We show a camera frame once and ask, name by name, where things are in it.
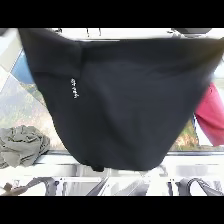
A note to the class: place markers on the black T-shirt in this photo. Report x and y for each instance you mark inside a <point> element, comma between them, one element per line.
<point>126,100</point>

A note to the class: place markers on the grey-green garment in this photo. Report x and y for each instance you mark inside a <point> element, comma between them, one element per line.
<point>20,145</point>

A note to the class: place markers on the red garment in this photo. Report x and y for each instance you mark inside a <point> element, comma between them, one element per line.
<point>213,115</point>

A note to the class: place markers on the silver frame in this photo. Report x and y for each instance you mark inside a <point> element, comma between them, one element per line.
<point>113,181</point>

